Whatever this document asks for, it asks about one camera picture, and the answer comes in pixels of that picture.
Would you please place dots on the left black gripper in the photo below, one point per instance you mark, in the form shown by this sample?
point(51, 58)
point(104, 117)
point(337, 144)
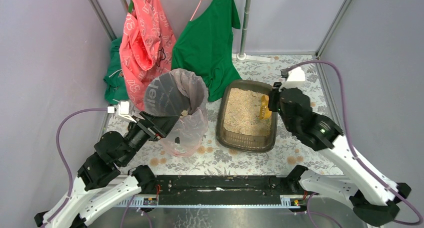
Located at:
point(153, 124)

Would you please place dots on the green t-shirt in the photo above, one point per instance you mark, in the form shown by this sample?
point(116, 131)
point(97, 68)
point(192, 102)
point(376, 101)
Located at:
point(205, 47)

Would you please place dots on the yellow litter scoop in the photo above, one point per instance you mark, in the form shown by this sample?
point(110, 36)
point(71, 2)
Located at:
point(264, 112)

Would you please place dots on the pink patterned garment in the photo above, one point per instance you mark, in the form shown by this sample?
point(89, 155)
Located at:
point(146, 47)

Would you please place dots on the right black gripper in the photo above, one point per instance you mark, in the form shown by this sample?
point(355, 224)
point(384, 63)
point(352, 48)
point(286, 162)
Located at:
point(274, 101)

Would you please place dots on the clothes rack pole with base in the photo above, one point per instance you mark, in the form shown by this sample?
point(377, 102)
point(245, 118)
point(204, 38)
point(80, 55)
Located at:
point(241, 56)

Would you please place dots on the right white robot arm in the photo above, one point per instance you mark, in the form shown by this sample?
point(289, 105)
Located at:
point(369, 192)

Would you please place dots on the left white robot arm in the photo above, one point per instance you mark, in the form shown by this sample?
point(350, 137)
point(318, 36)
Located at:
point(83, 203)

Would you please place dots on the dark green garment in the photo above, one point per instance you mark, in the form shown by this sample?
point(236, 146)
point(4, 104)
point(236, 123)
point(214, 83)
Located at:
point(114, 78)

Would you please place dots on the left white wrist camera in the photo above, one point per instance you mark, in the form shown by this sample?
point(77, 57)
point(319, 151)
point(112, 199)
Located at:
point(122, 111)

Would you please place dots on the trash bin with plastic liner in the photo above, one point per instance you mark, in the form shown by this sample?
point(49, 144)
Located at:
point(170, 94)

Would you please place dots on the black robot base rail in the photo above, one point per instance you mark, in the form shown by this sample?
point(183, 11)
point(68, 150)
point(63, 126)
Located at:
point(173, 190)

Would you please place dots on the grey litter box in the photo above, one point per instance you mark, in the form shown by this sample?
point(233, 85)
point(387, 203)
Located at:
point(238, 125)

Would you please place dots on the pink clothes hanger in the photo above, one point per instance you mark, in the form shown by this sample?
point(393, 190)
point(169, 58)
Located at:
point(196, 9)

